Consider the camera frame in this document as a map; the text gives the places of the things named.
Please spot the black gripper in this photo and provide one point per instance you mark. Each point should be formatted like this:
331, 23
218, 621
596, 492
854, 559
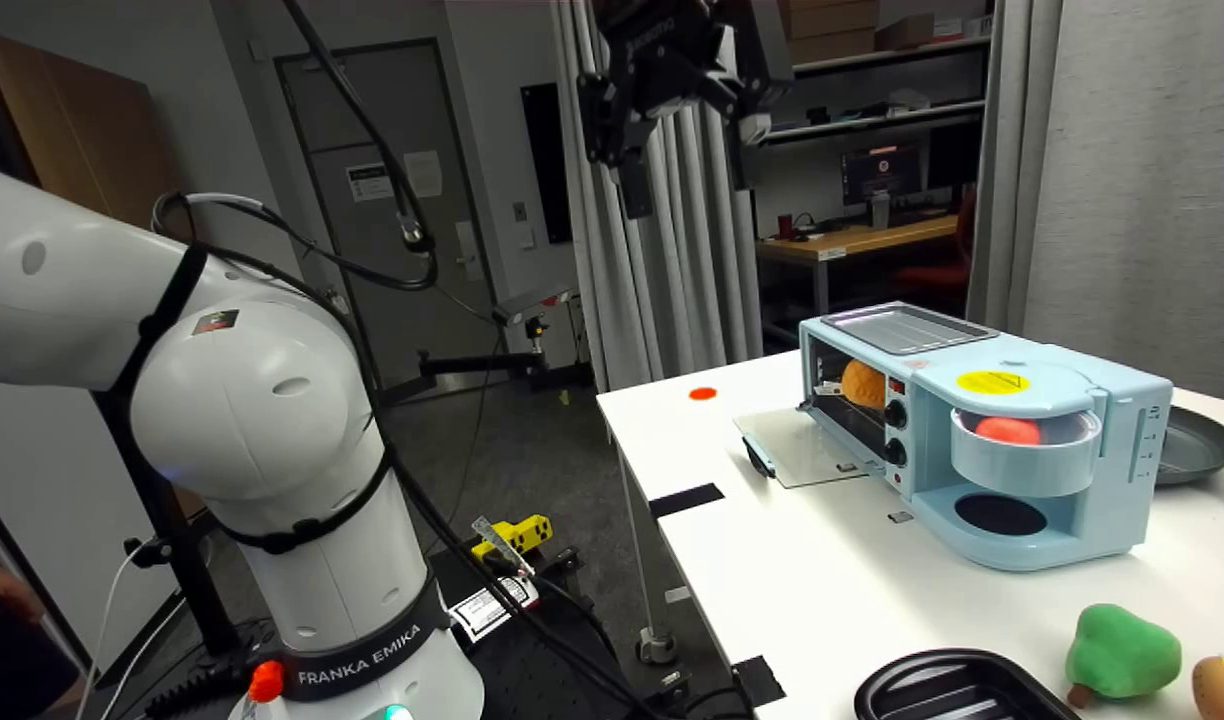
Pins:
663, 52

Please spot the light blue toy microwave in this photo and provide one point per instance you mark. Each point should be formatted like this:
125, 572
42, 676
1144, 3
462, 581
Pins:
1014, 453

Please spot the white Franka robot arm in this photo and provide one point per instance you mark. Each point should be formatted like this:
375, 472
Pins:
245, 389

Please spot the orange toy food in microwave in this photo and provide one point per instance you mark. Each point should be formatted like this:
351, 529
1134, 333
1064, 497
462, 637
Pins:
863, 385

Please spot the grey curtain left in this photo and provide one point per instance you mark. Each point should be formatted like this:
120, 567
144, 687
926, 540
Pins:
668, 289

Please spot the grey curtain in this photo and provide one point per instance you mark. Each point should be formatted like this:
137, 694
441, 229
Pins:
668, 289
1021, 73

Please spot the background shelf unit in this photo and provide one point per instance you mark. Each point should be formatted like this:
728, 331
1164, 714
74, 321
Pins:
874, 73

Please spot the grey door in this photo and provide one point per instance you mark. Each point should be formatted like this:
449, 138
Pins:
400, 91

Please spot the wooden desk in background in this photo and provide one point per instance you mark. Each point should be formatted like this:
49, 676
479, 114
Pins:
825, 249

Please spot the small red disc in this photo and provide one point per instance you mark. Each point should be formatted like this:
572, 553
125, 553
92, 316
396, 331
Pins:
701, 395

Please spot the grey curtain right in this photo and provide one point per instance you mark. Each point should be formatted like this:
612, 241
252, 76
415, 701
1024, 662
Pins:
1021, 73

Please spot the black tape strip upper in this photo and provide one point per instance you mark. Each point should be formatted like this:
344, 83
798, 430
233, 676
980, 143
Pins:
680, 501

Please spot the black tape strip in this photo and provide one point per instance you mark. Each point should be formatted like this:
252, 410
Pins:
756, 680
680, 501

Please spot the yellow black clamp tool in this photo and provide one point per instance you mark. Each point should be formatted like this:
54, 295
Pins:
524, 534

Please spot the red toy food in dispenser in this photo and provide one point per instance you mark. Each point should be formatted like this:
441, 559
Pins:
1009, 430

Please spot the black tape strip lower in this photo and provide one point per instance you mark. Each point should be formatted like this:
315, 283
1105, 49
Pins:
756, 680

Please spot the black plastic tray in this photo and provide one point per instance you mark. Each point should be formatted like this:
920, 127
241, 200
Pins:
954, 687

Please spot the orange button on base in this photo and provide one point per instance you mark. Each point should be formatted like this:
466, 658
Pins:
267, 680

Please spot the green toy pear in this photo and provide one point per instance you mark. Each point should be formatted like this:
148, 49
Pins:
1118, 658

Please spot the brown toy hot dog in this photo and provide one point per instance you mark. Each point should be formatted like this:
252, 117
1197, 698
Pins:
1210, 687

